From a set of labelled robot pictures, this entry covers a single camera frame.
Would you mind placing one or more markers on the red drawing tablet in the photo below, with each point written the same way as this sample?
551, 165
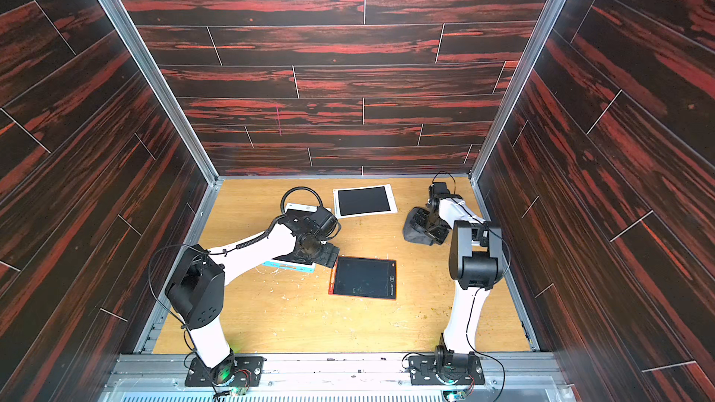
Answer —
363, 277

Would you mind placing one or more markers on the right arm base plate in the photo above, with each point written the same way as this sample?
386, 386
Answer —
444, 371

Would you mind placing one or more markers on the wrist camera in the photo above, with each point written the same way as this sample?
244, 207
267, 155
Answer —
321, 220
438, 190

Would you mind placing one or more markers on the dark grey wiping cloth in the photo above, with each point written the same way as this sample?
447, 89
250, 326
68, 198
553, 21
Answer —
408, 230

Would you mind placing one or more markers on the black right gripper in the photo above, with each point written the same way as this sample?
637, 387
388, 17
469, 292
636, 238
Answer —
419, 228

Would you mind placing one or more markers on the aluminium frame right post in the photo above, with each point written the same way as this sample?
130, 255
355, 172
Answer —
542, 30

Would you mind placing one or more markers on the aluminium front rail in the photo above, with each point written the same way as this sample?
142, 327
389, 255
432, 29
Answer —
342, 377

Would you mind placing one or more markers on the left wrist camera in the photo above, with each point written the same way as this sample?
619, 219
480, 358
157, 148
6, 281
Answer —
321, 220

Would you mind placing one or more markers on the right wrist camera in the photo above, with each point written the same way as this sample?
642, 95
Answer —
438, 190

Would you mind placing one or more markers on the aluminium frame left post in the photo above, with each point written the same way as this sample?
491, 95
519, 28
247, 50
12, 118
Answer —
131, 38

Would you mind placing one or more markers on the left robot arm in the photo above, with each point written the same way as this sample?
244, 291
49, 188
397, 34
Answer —
196, 290

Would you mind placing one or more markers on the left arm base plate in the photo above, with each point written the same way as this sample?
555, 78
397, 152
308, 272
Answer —
240, 371

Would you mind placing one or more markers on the white teal drawing tablet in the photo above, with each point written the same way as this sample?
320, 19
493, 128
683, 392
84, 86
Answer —
291, 261

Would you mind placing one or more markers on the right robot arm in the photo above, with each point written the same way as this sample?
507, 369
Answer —
474, 266

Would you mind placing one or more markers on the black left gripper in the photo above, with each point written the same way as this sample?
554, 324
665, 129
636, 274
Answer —
330, 257

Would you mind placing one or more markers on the aluminium frame post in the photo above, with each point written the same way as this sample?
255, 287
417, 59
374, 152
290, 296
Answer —
542, 30
131, 38

